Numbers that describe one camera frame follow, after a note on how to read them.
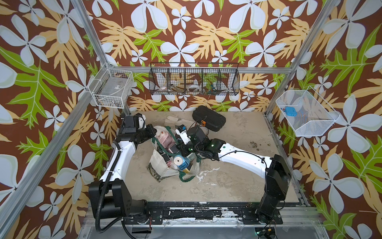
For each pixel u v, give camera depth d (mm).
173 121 1150
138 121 662
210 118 1091
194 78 978
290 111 862
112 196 409
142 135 694
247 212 761
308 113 819
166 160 748
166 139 858
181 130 687
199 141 601
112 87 862
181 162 759
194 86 985
